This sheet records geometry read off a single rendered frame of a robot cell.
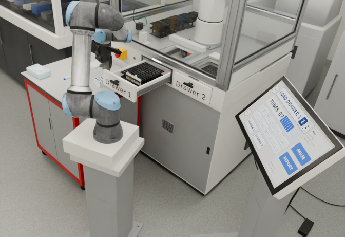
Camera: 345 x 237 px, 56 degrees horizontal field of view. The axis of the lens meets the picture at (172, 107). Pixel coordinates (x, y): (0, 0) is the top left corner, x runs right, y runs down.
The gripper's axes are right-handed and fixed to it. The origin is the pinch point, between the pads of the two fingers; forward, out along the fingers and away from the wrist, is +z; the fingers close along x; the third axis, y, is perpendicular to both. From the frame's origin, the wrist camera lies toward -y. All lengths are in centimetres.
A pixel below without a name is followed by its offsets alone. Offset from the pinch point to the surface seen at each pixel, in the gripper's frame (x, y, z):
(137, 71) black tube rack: 16.2, -12.6, -3.5
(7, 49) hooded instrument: -168, 24, 46
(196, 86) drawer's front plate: 51, -32, -4
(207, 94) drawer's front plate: 60, -34, -2
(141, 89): 33.1, -4.1, -0.9
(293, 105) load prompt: 117, -25, -30
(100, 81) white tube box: -0.4, 5.6, 7.0
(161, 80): 30.0, -21.6, -0.4
